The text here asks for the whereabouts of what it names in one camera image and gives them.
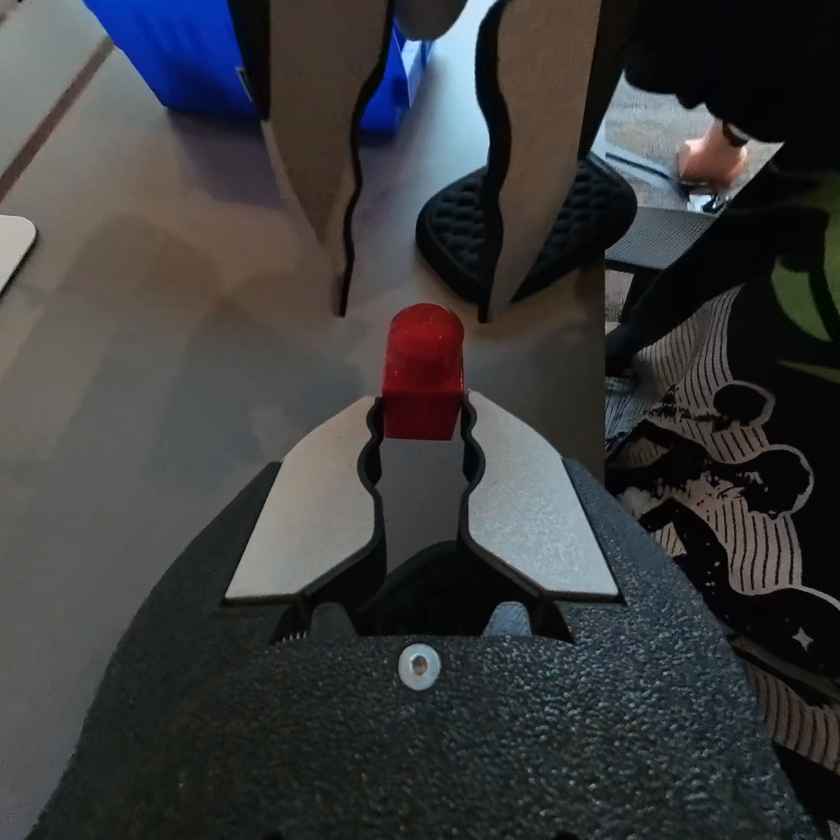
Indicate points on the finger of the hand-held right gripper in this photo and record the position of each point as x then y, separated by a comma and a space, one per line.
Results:
545, 131
315, 105

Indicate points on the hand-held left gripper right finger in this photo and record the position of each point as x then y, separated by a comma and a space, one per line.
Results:
538, 519

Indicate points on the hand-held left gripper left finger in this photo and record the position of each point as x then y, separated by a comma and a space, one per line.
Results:
295, 525

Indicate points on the blue plastic bin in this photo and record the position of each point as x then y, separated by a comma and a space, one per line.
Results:
171, 53

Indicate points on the red mega block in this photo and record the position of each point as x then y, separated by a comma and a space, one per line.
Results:
423, 381

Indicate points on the black perforated rubber pad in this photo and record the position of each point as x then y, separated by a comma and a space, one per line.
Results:
449, 234
420, 584

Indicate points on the grey mesh chair seat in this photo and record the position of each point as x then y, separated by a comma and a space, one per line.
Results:
656, 239

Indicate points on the person's printed top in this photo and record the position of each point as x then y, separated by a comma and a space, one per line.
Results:
735, 499

